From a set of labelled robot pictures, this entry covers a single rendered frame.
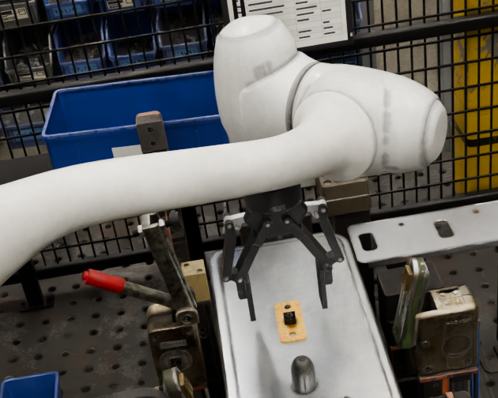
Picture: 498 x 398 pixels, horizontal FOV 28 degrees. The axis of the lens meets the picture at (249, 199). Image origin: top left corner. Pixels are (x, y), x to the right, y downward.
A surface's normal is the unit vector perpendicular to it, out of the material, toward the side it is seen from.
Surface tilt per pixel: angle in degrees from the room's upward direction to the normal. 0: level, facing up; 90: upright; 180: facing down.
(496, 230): 0
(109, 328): 0
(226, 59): 74
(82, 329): 0
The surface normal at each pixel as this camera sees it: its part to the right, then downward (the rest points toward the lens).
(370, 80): -0.08, -0.80
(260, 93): -0.37, 0.29
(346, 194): 0.11, 0.53
